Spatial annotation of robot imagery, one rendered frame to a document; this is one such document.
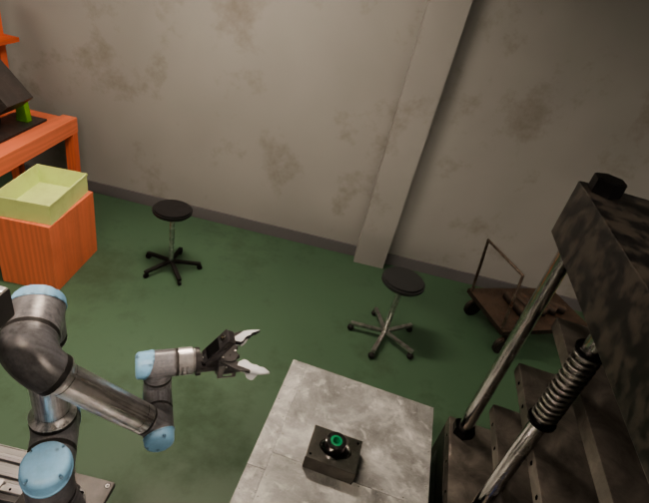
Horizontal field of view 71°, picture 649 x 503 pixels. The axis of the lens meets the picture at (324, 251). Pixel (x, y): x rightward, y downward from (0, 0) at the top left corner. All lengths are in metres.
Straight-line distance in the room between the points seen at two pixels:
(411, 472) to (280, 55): 3.23
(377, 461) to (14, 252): 2.88
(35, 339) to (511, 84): 3.74
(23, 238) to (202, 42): 2.05
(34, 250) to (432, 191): 3.23
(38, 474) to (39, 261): 2.55
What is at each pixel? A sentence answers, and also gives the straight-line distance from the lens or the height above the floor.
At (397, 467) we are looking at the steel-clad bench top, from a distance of 2.06.
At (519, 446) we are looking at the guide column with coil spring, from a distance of 1.70.
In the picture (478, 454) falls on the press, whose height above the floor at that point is 0.79.
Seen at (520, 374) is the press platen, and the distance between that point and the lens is 1.94.
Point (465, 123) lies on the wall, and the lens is 4.17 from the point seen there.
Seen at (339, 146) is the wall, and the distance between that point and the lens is 4.19.
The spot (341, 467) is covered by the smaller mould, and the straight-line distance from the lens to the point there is 1.90.
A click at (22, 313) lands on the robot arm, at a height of 1.68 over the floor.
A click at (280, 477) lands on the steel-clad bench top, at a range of 1.92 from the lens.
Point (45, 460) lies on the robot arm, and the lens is 1.43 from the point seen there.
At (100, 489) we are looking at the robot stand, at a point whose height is 1.04.
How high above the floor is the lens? 2.44
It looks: 32 degrees down
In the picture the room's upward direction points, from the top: 14 degrees clockwise
